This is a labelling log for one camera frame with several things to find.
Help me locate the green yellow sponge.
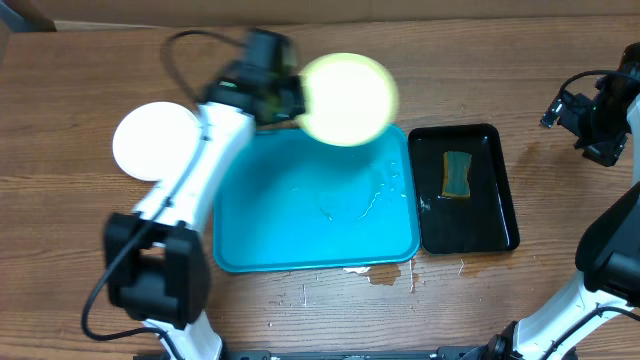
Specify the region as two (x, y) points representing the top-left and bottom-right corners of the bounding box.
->
(441, 151), (472, 199)

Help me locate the yellow plate with orange stain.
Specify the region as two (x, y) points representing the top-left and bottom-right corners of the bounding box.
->
(296, 53), (399, 147)

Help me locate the black plastic tray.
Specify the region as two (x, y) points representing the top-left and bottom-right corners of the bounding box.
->
(408, 123), (520, 255)

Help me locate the teal plastic tray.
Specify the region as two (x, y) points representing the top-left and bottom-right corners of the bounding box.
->
(212, 126), (421, 273)

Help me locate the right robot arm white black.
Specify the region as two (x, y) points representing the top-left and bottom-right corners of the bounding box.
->
(464, 43), (639, 360)

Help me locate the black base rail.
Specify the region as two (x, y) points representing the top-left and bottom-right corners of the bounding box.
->
(133, 345), (581, 360)

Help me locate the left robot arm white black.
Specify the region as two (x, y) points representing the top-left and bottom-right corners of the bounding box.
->
(81, 28), (305, 359)

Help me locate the white plate with red streak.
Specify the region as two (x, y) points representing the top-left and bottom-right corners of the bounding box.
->
(112, 102), (200, 182)

